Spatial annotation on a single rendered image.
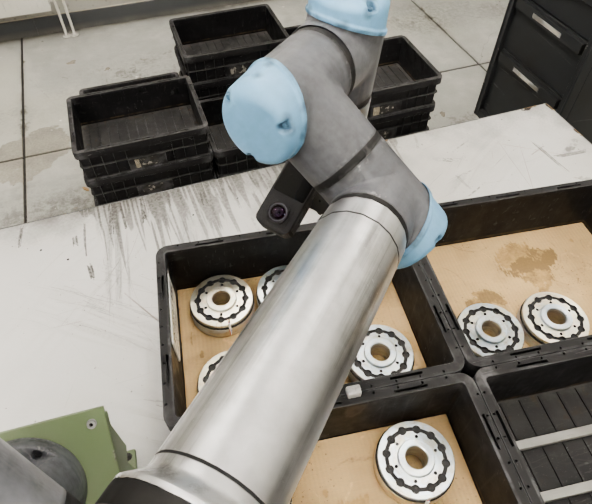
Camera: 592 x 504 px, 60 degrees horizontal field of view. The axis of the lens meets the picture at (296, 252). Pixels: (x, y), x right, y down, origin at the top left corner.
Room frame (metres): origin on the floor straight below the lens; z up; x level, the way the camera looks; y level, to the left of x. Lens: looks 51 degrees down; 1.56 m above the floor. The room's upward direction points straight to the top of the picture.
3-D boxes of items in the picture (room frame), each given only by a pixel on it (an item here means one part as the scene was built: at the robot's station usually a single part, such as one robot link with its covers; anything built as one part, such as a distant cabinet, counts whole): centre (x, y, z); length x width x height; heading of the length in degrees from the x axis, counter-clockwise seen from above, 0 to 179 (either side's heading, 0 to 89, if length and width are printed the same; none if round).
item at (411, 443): (0.22, -0.16, 0.86); 0.05 x 0.05 x 0.01
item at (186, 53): (1.86, 0.25, 0.37); 0.40 x 0.30 x 0.45; 109
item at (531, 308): (0.43, -0.41, 0.86); 0.10 x 0.10 x 0.01
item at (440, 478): (0.22, -0.16, 0.86); 0.10 x 0.10 x 0.01
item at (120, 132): (1.35, 0.50, 0.37); 0.40 x 0.30 x 0.45; 109
